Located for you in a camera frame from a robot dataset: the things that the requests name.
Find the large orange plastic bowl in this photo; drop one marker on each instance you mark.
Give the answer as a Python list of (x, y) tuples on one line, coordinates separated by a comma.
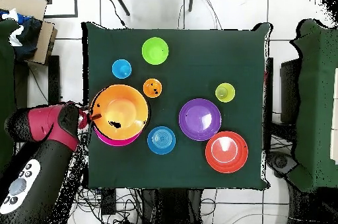
[(121, 113)]

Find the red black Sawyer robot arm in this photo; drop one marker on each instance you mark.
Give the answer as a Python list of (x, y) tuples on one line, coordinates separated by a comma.
[(47, 160)]

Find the large pink plastic bowl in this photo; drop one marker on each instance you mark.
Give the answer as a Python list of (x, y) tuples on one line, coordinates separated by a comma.
[(116, 142)]

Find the black wooden stool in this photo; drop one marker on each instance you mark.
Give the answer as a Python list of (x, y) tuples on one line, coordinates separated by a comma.
[(54, 81)]

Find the blue plastic cup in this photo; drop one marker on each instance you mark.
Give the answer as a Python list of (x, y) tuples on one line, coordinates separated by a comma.
[(121, 68)]

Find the orange plastic cup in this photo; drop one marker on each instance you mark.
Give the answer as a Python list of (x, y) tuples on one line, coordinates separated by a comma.
[(152, 88)]

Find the small blue plastic bowl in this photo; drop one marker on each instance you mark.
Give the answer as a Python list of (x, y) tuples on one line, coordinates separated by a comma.
[(161, 140)]

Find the black power strip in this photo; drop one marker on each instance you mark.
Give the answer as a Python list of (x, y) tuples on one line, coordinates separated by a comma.
[(108, 202)]

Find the green cloth covered table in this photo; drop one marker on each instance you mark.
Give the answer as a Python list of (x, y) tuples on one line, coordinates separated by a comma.
[(6, 76), (317, 102)]

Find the small green plastic bowl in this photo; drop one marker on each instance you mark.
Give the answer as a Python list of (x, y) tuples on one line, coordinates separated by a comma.
[(155, 51)]

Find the blue and white clothes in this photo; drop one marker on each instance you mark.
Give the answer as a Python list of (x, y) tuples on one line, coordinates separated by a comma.
[(26, 39)]

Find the purple plastic bowl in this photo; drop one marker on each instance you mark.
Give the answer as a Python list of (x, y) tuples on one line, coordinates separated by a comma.
[(200, 119)]

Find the brown cardboard box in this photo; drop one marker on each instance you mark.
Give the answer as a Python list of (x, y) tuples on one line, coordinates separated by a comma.
[(26, 4)]

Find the pale yellow-green plastic cup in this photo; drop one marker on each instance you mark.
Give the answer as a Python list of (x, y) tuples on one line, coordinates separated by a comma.
[(225, 92)]

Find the red plastic bowl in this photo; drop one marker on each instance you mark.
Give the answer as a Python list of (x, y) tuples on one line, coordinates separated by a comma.
[(226, 152)]

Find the dark green table cloth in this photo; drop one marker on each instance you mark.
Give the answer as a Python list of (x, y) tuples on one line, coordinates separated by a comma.
[(237, 62)]

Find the black metal frame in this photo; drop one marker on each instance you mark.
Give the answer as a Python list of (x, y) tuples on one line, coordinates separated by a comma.
[(75, 2)]

